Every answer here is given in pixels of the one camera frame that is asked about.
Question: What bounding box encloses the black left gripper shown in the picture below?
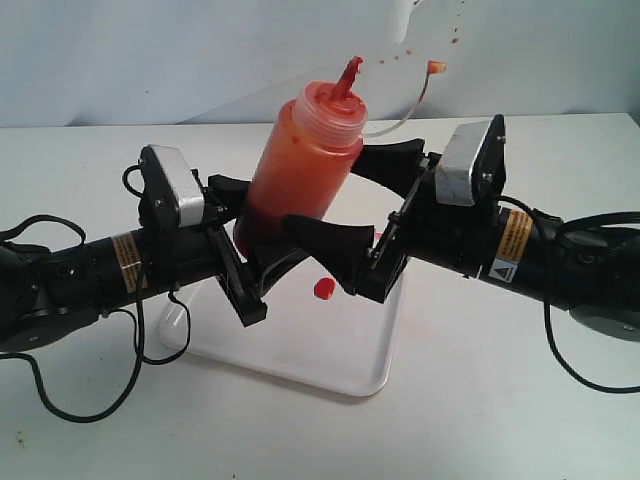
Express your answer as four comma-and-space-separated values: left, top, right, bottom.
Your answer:
144, 174, 308, 327

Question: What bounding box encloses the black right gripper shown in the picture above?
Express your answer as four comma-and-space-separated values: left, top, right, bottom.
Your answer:
282, 138, 500, 303

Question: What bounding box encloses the ketchup squeeze bottle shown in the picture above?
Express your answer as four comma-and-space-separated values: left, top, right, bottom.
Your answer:
232, 55, 449, 259

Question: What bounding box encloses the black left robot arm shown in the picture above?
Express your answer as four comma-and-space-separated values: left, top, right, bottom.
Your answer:
1, 175, 307, 352

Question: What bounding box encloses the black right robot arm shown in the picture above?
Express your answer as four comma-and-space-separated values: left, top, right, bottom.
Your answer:
283, 136, 639, 341

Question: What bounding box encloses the red ketchup blob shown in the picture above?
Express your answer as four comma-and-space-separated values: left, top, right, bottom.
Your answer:
313, 277, 336, 300

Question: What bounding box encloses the white rectangular plastic tray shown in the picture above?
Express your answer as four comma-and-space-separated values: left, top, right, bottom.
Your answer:
157, 275, 403, 398

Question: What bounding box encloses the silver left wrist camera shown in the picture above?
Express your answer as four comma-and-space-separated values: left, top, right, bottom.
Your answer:
139, 144, 205, 230

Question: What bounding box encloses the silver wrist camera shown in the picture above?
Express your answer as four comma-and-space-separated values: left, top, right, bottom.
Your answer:
434, 114, 506, 207
139, 144, 205, 230

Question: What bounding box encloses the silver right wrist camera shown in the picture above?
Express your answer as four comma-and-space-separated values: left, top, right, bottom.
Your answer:
434, 114, 506, 207

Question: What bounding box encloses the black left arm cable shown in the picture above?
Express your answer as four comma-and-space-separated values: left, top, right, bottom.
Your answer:
0, 164, 194, 424

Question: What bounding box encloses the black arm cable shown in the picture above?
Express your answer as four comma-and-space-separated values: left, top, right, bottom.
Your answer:
497, 194, 640, 393
0, 164, 194, 424

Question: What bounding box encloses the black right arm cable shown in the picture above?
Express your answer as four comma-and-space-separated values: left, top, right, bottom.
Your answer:
497, 194, 640, 393

